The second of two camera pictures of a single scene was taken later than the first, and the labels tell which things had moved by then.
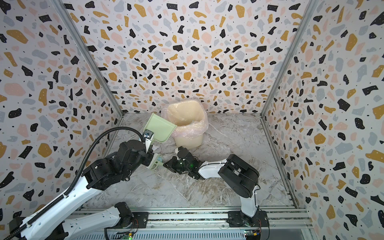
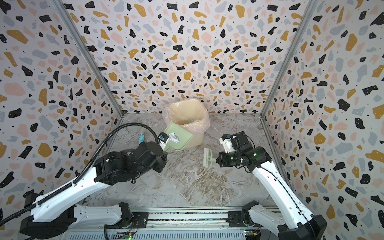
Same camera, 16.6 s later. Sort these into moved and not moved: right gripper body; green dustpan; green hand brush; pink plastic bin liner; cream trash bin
Moved: right gripper body; green hand brush; green dustpan
Not moved: cream trash bin; pink plastic bin liner
